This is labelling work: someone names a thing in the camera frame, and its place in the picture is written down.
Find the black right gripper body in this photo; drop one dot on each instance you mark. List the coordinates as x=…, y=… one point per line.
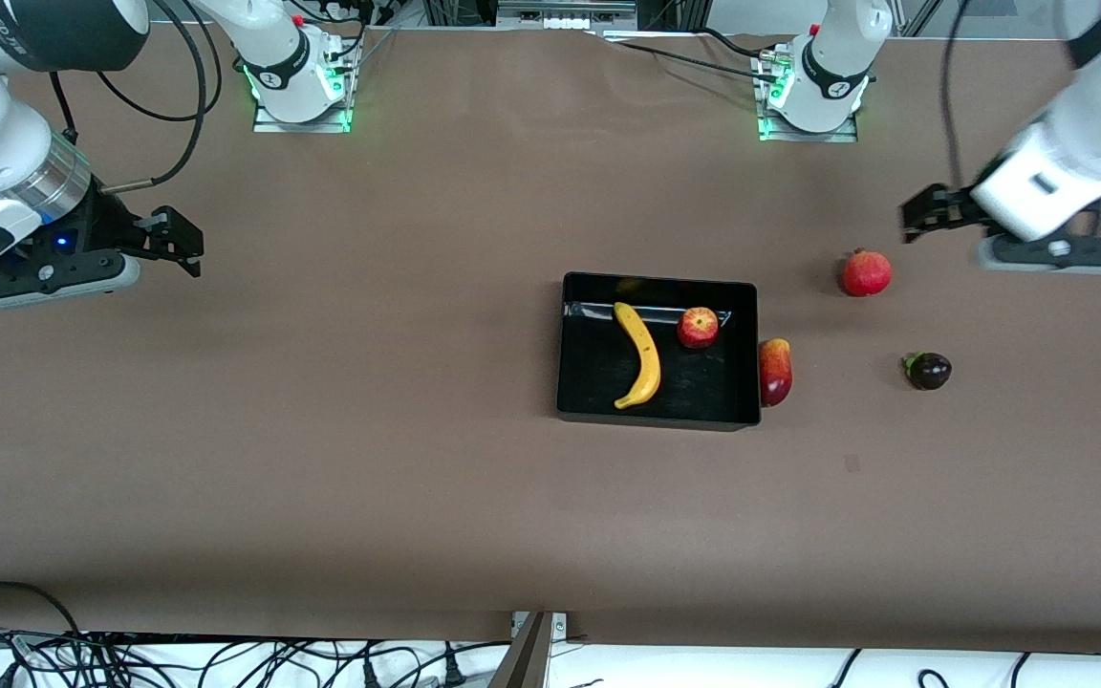
x=103, y=229

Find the red yellow apple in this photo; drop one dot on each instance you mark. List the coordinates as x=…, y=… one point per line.
x=699, y=328

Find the black rectangular plastic tray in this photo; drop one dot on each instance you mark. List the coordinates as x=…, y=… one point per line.
x=665, y=382

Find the yellow banana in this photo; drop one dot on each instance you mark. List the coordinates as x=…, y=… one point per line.
x=644, y=349

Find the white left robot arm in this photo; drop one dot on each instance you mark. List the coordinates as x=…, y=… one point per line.
x=1095, y=115

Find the red pomegranate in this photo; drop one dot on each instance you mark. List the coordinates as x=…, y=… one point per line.
x=867, y=273

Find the dark purple eggplant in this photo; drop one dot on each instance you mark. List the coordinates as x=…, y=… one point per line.
x=929, y=372

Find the red mango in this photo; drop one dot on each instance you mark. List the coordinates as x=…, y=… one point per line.
x=777, y=368

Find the white power strip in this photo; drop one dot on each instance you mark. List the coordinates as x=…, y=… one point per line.
x=565, y=19

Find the brown table cover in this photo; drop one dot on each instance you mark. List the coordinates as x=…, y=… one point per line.
x=512, y=526

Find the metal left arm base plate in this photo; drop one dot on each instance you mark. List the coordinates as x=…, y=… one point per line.
x=809, y=136

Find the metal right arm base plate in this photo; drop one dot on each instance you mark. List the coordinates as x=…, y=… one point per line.
x=302, y=124

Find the dark aluminium frame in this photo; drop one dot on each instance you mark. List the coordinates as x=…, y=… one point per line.
x=665, y=11

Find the metal table edge bracket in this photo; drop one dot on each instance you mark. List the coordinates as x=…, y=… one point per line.
x=524, y=659

